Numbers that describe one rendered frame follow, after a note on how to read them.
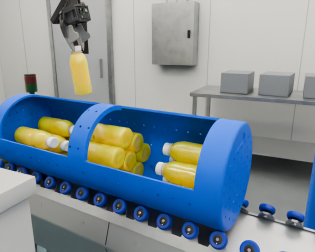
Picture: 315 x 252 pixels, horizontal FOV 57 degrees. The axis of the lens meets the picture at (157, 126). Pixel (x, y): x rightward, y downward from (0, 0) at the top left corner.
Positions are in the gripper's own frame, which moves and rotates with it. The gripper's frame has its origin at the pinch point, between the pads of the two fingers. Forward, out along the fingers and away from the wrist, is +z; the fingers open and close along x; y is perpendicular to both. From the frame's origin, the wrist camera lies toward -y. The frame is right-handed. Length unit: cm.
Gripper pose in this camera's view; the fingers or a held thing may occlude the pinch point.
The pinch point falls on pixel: (76, 48)
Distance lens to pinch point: 118.3
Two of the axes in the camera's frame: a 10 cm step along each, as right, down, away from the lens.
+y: 8.6, -0.4, -5.1
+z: 1.8, 9.6, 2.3
